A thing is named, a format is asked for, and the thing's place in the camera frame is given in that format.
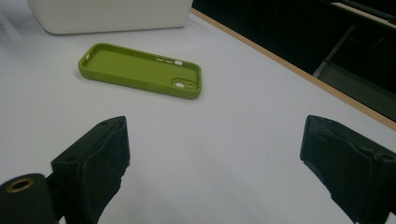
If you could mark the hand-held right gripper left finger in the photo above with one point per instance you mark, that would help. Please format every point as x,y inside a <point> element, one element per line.
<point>90,165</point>

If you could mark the green phone case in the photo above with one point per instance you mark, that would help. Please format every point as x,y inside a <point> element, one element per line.
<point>137,70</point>

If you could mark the white plastic storage box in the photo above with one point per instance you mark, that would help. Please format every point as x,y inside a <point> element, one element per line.
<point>109,14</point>

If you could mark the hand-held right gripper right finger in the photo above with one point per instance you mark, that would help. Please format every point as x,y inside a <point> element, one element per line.
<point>351,161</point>

